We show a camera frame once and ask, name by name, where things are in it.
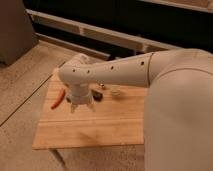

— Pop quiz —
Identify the wooden table leg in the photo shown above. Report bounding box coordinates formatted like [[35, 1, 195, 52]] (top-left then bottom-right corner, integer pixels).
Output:
[[48, 149, 67, 170]]

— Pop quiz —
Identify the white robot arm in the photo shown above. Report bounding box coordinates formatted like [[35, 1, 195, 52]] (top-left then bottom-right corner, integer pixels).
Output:
[[59, 49, 213, 171]]

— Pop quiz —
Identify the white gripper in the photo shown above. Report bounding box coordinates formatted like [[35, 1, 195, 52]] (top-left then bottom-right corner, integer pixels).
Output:
[[68, 84, 95, 113]]

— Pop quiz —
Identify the grey cabinet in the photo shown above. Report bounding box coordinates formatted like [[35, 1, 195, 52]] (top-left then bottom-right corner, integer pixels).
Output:
[[0, 0, 38, 65]]

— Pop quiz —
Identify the white cup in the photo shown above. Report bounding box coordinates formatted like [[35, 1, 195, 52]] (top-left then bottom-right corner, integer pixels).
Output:
[[110, 85, 121, 97]]

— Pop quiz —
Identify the black eraser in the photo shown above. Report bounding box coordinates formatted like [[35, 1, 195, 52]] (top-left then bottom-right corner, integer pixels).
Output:
[[92, 91, 103, 101]]

